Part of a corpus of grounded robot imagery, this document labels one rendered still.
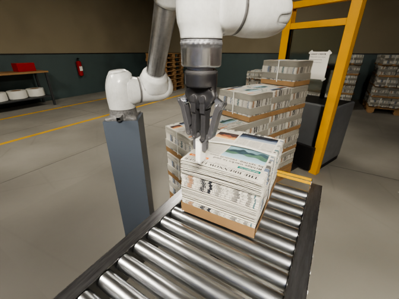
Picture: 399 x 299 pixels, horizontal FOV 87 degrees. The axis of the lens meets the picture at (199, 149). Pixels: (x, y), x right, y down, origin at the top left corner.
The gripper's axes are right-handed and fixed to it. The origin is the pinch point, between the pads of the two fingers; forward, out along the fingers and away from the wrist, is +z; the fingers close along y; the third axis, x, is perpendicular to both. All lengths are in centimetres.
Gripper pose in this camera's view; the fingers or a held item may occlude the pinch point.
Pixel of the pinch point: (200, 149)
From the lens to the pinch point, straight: 56.3
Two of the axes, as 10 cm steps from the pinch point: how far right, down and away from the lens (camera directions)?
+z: 0.0, 9.0, 4.3
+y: -8.5, -2.3, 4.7
